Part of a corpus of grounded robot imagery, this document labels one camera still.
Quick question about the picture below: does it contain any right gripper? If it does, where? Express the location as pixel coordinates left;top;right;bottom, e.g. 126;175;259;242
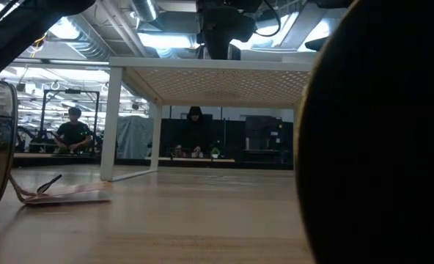
196;0;262;60

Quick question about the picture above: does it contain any gold candlestick holder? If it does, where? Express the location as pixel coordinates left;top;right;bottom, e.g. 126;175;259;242
293;0;434;264

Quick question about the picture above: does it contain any white perforated shelf riser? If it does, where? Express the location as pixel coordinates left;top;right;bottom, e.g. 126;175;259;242
99;56;315;183

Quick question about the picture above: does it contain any person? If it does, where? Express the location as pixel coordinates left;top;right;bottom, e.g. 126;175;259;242
51;106;94;154
171;106;214;159

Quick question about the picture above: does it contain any black partition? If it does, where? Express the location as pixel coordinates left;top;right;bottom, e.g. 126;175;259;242
160;113;295;170

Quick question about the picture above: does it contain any grey cover cloth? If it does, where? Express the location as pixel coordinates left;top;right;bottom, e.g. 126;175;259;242
116;116;155;160

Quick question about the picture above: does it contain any background wooden desk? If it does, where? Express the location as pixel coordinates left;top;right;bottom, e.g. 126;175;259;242
13;153;236;164

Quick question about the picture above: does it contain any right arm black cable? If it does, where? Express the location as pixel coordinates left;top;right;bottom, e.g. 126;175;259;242
255;0;282;37

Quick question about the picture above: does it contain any round silver ventilation duct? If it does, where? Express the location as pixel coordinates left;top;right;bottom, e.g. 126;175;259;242
130;0;160;22

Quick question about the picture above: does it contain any ribbed silver ventilation duct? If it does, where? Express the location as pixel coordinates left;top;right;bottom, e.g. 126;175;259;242
65;14;112;62

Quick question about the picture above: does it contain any black frame rig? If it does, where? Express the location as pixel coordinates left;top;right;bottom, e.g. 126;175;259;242
39;89;101;153

